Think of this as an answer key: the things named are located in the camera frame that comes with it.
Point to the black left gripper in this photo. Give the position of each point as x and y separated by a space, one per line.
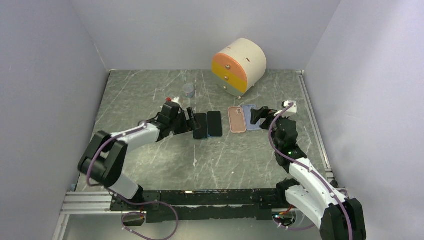
188 124

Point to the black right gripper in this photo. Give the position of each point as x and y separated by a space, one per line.
263 113

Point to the pink phone case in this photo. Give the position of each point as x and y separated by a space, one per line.
236 120

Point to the blue phone black screen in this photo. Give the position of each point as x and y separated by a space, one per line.
214 124

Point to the pink cased phone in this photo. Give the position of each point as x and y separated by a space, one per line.
201 133

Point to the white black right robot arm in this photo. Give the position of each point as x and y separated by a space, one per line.
336 216

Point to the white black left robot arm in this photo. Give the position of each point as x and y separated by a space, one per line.
103 160

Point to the round cream drawer box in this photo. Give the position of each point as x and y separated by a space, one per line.
239 66

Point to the black base bar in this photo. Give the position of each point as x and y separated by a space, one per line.
262 204

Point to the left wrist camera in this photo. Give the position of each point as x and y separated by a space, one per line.
177 100

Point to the aluminium side rail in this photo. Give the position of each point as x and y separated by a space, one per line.
329 174

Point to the aluminium front rail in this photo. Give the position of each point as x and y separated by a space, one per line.
84 203

